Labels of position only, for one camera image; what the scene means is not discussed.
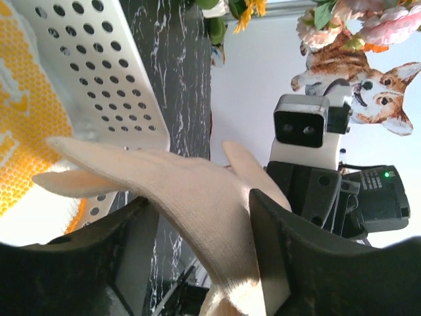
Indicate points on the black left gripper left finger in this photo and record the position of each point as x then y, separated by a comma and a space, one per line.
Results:
71, 274

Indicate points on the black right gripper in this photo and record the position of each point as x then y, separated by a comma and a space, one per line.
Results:
351, 205

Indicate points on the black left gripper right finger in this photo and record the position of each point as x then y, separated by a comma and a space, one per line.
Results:
306, 270

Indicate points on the cream glove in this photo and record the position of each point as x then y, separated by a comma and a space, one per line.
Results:
207, 204

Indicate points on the white glove orange cuff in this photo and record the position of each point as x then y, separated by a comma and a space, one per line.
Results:
31, 111

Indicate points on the white perforated storage basket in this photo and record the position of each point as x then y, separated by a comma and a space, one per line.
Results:
89, 55

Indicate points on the artificial flower bouquet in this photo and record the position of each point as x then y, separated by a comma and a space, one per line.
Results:
367, 25

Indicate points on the sunflower pot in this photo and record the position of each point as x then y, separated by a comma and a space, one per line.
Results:
241, 10

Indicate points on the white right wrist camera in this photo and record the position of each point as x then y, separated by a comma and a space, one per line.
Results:
308, 130

